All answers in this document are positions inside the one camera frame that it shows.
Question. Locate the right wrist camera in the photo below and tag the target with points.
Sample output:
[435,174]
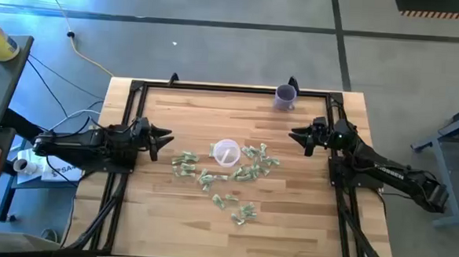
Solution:
[309,149]

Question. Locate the plain white paper sheet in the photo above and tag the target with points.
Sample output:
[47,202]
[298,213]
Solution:
[28,179]

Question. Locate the purple plastic mug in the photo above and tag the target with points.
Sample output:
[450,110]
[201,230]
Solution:
[284,100]

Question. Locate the grey metal cart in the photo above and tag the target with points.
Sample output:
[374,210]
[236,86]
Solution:
[443,183]

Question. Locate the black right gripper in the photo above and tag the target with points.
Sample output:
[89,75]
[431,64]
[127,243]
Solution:
[320,133]

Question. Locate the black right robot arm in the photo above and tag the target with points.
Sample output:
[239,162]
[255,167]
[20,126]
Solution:
[388,170]

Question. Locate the black frame clamp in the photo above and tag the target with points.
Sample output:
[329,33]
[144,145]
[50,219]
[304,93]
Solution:
[293,84]
[173,79]

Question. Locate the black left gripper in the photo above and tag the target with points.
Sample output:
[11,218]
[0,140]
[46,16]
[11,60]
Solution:
[142,133]

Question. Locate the printed white paper sheet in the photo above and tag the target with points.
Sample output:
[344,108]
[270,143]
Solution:
[64,173]

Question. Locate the black aluminium table frame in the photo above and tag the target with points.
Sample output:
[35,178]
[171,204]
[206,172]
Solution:
[235,89]

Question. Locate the black mat with hazard stripe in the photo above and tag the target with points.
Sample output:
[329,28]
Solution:
[440,6]

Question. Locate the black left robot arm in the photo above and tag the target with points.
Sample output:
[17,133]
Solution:
[75,140]

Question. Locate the clear plastic cup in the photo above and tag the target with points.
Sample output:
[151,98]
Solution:
[232,158]

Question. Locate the grey side desk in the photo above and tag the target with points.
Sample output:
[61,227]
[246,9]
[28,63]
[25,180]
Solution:
[3,89]

